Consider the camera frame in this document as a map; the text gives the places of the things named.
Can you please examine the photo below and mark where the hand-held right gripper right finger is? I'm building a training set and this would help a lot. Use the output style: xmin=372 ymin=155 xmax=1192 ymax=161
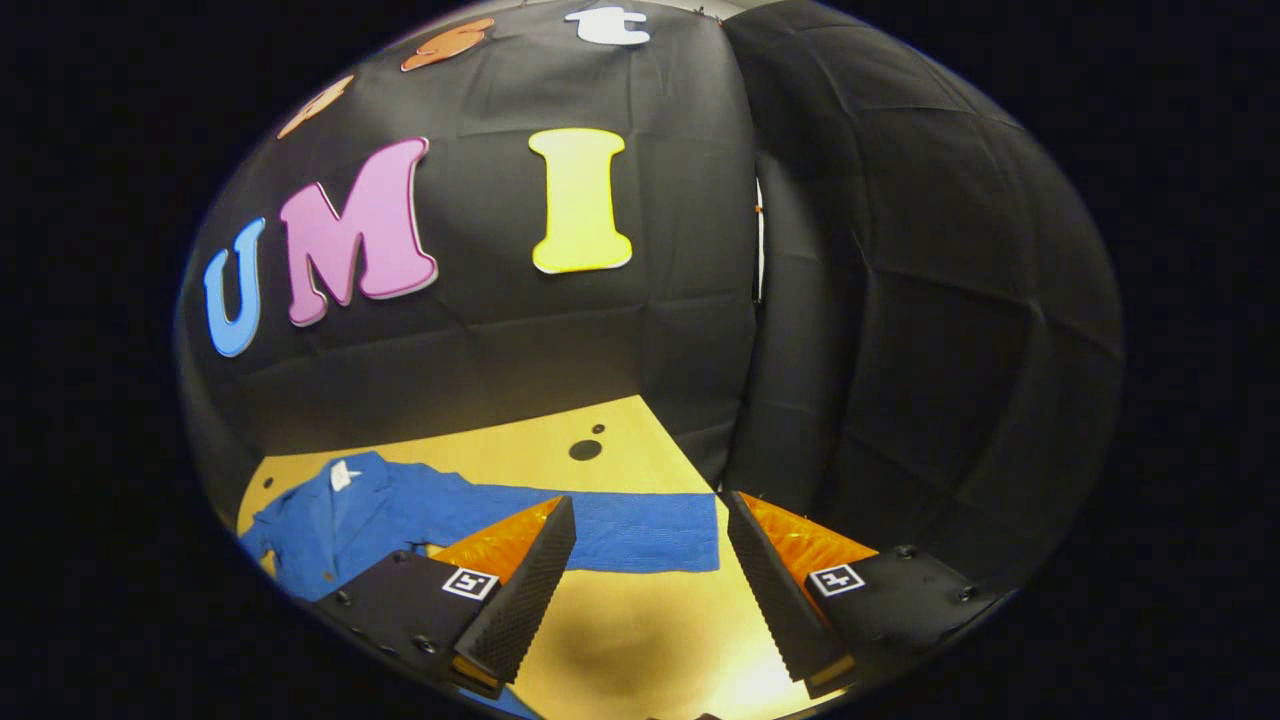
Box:
xmin=722 ymin=490 xmax=1006 ymax=699

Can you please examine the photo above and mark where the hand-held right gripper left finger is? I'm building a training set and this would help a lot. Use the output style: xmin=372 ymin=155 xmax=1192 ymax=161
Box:
xmin=310 ymin=494 xmax=579 ymax=698

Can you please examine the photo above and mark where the blue corduroy shirt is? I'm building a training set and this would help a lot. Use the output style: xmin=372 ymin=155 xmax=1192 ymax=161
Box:
xmin=240 ymin=450 xmax=721 ymax=720

